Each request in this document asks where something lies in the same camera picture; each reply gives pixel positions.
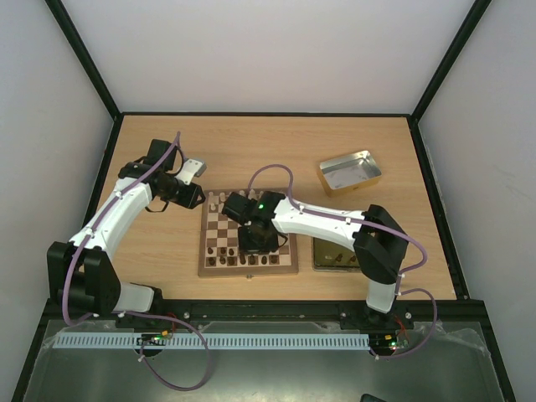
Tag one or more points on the gold tin tray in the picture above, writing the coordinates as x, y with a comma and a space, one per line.
330, 257

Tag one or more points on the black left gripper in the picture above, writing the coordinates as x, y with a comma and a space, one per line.
188, 202

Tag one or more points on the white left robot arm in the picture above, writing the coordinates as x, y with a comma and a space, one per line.
81, 274

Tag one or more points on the white slotted cable duct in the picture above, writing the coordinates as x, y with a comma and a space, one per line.
214, 341

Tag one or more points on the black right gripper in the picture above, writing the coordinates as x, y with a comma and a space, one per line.
257, 241

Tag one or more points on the silver tin lid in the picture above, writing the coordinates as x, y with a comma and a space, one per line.
346, 173

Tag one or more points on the wooden chessboard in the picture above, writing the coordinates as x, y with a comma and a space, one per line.
217, 231

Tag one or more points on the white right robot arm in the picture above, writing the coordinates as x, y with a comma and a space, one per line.
378, 243

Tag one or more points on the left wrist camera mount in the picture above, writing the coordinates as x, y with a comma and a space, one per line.
191, 168

